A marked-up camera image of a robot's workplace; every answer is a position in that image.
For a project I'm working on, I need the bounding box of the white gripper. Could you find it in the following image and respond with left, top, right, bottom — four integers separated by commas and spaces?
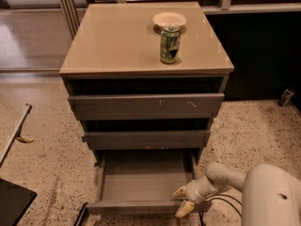
172, 176, 218, 218

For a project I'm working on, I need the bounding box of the grey bottom drawer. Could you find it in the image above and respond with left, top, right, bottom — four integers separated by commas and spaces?
86, 149, 213, 215

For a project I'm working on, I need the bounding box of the grey drawer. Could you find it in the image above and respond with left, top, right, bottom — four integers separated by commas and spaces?
69, 93, 224, 121
86, 149, 213, 215
85, 130, 210, 150

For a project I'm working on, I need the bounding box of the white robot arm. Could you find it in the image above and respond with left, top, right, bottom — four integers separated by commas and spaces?
173, 162, 301, 226

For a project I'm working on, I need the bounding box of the grey middle drawer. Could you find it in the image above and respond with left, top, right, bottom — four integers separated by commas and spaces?
85, 130, 210, 150

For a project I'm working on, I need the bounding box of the grey top drawer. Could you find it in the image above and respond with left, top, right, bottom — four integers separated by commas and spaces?
69, 93, 224, 121

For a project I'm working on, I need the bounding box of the grey drawer cabinet beige top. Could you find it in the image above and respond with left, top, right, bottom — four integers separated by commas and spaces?
59, 1, 235, 168

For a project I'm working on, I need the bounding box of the small grey floor device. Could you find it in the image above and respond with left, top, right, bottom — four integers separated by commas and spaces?
277, 89, 294, 106

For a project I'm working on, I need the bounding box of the green soda can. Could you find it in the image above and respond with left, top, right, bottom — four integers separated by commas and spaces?
160, 24, 181, 64

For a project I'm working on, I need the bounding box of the black panel corner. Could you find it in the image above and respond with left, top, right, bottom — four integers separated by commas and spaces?
0, 179, 37, 226

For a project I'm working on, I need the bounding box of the grey table edge with leg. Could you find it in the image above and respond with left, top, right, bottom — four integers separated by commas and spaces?
0, 104, 34, 167

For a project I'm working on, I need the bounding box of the white paper bowl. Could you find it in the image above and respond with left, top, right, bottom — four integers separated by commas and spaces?
152, 12, 187, 27

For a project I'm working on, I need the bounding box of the black cable loop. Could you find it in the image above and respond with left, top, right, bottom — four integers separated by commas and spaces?
198, 193, 244, 226

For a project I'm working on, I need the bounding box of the black curved handle object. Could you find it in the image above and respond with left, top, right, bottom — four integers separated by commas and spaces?
73, 202, 88, 226

